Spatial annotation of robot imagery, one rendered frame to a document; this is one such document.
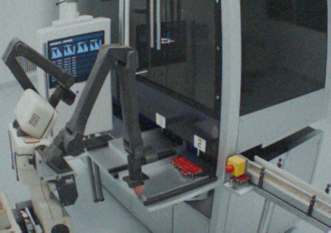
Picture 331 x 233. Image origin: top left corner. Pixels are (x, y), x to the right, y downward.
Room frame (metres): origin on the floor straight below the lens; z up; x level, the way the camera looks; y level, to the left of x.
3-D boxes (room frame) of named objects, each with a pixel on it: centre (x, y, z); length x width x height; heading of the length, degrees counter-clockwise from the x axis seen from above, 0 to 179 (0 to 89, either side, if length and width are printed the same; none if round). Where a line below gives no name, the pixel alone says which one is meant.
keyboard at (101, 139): (2.07, 0.49, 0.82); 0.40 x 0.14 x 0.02; 121
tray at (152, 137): (1.92, 0.10, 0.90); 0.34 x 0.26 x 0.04; 123
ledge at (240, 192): (1.50, -0.36, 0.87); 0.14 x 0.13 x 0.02; 123
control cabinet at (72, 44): (2.28, 0.59, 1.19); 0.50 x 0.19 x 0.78; 121
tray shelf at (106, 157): (1.74, 0.07, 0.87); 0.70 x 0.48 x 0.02; 33
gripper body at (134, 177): (1.41, 0.13, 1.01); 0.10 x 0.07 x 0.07; 123
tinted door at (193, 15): (1.76, -0.13, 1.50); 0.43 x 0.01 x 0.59; 33
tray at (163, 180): (1.57, 0.01, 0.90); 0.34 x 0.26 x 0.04; 123
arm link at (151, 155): (1.43, 0.10, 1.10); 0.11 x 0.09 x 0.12; 125
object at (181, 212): (2.66, -0.12, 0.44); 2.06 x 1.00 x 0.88; 33
